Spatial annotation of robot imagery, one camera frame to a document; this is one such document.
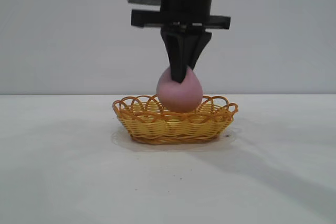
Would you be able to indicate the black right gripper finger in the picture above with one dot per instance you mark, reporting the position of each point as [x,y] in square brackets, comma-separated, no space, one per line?
[174,56]
[198,48]

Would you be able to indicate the pink peach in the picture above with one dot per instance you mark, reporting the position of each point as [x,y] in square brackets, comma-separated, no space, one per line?
[178,95]

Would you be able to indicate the yellow woven wicker basket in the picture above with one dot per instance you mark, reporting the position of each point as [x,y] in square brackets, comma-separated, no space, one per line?
[173,130]

